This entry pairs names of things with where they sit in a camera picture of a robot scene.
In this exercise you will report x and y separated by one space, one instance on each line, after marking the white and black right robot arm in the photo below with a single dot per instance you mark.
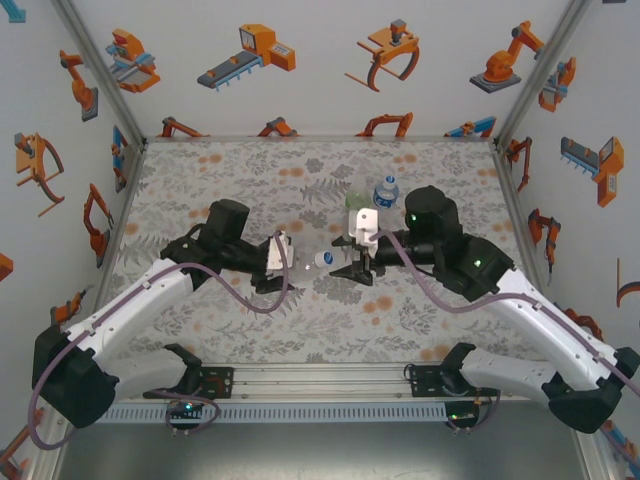
515 370

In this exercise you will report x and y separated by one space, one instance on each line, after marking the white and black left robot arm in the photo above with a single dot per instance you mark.
140 305

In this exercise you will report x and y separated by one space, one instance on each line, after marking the aluminium back rail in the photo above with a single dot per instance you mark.
320 138

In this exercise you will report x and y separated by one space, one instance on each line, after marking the aluminium front mounting rails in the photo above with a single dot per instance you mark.
320 382

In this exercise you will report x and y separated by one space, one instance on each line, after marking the aluminium frame post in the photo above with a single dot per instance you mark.
542 75
104 75

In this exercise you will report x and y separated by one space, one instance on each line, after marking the aluminium frame leg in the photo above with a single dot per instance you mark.
600 470
42 470

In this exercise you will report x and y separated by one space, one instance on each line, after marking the green label plastic bottle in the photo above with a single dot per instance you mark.
356 200

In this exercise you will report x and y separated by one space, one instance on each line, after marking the blue label plastic bottle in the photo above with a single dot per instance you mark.
385 197

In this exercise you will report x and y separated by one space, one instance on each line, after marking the aluminium side rail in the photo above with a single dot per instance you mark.
125 200
515 200

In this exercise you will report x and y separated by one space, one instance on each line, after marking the grey floral tablecloth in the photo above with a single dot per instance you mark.
400 320

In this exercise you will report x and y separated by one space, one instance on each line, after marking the circuit board with green light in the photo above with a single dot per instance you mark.
185 406
462 415

